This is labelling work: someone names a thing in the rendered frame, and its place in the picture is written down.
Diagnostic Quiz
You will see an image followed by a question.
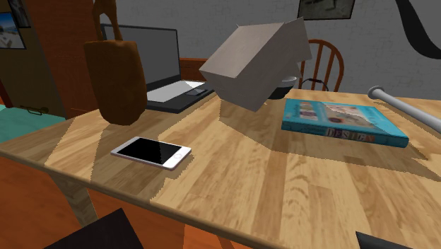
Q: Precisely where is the red-brown wooden furniture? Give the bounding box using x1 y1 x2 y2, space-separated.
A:
179 57 208 83

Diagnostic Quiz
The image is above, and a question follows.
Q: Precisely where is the grey framed wall picture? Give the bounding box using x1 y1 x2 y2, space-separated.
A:
6 0 33 29

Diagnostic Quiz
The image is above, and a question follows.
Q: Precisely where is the white smartphone with black screen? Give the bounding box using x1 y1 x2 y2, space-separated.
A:
110 136 193 172

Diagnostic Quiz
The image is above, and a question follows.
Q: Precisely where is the brown tote bag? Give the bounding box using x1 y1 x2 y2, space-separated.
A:
83 0 148 127

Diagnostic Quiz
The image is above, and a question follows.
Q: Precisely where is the blue hardcover book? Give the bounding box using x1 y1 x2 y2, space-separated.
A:
281 98 410 149

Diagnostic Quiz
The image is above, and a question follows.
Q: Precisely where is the grey open cardboard box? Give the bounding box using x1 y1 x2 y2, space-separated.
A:
199 17 313 113

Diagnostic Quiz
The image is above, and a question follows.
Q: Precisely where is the brown wooden chair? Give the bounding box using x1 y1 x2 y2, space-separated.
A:
296 38 346 93

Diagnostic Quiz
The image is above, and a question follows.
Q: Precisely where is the light wooden table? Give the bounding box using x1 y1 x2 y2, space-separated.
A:
0 88 441 249

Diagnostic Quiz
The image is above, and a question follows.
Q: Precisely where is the dark framed wall picture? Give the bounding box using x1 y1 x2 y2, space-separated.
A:
297 0 357 21

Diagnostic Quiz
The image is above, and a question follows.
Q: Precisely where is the blue framed wall picture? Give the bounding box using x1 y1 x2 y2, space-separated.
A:
0 11 27 50

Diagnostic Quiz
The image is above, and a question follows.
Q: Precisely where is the grey baseball bat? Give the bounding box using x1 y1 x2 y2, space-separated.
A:
366 85 441 135

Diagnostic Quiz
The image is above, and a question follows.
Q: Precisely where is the dark bowl with white rim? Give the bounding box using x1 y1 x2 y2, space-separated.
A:
267 76 298 101

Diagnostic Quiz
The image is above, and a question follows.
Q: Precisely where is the black open laptop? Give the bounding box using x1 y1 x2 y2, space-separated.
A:
100 23 216 115

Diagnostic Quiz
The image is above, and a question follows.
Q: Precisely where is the teal bed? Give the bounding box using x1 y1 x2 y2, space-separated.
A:
0 104 67 144

